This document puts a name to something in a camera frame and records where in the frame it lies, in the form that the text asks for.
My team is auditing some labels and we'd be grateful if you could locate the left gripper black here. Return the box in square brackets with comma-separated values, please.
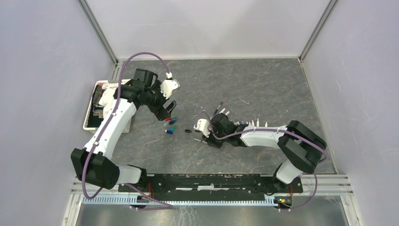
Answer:
[142, 80, 177, 121]

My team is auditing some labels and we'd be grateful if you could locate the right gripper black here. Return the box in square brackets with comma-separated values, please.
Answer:
[202, 124, 228, 148]

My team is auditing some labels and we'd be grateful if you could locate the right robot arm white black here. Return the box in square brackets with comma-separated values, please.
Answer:
[194, 113, 328, 192]

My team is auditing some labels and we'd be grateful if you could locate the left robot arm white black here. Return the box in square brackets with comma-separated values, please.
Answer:
[71, 69, 180, 192]

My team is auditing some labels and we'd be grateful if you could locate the white plastic basket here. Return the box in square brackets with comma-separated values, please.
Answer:
[83, 80, 118, 134]

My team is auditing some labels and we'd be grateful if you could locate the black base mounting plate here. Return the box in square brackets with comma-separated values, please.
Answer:
[135, 174, 303, 202]

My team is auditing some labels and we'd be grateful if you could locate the white crumpled cloth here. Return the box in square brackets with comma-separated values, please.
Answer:
[98, 87, 117, 111]

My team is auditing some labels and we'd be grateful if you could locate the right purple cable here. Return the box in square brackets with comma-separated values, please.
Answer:
[199, 111, 328, 212]

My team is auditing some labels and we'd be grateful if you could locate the purple cable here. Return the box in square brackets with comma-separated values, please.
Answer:
[199, 111, 328, 212]
[81, 51, 175, 211]

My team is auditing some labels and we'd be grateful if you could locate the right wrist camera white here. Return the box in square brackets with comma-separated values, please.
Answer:
[193, 119, 210, 137]

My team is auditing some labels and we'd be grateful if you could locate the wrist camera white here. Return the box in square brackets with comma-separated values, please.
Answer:
[160, 72, 180, 99]
[193, 119, 210, 137]

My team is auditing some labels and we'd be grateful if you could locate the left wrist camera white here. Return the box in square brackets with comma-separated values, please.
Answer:
[160, 72, 180, 99]

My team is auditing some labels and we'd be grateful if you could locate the white slotted cable duct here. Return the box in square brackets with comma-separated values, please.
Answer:
[81, 194, 281, 207]

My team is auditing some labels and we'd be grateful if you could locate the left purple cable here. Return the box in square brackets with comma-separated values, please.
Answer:
[81, 51, 175, 211]

